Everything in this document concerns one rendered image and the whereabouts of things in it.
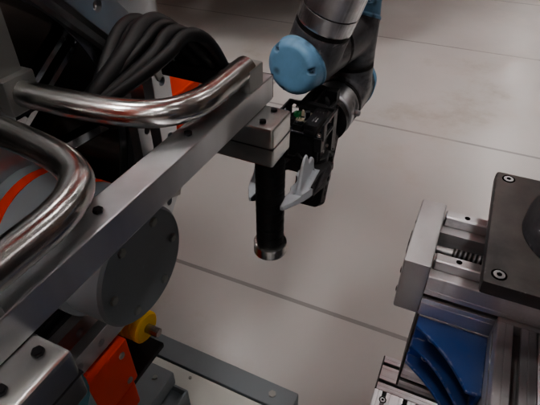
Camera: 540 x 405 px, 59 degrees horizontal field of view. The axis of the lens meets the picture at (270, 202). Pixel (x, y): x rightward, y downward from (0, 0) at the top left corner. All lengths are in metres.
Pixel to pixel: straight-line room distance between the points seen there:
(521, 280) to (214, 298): 1.14
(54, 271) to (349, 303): 1.30
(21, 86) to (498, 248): 0.53
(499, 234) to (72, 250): 0.47
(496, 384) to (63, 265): 0.46
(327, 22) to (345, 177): 1.50
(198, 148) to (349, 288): 1.23
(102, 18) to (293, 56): 0.23
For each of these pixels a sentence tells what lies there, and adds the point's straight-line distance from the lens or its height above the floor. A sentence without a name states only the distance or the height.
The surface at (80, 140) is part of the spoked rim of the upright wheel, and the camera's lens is 0.76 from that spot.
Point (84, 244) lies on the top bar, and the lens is 0.35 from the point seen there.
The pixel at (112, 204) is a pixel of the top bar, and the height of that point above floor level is 0.98.
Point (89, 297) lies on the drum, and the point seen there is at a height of 0.86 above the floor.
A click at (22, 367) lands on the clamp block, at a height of 0.95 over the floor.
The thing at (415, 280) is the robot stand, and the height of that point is 0.74.
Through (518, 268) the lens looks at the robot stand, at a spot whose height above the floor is 0.82.
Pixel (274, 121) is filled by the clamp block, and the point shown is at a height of 0.95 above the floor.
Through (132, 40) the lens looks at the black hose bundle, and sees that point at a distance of 0.51.
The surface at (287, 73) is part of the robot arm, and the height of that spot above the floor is 0.95.
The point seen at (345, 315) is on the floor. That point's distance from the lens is 1.54.
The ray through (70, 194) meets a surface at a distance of 0.34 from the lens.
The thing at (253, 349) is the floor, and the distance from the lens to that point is 1.45.
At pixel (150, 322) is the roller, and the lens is 0.89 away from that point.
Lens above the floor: 1.21
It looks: 39 degrees down
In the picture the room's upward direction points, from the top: straight up
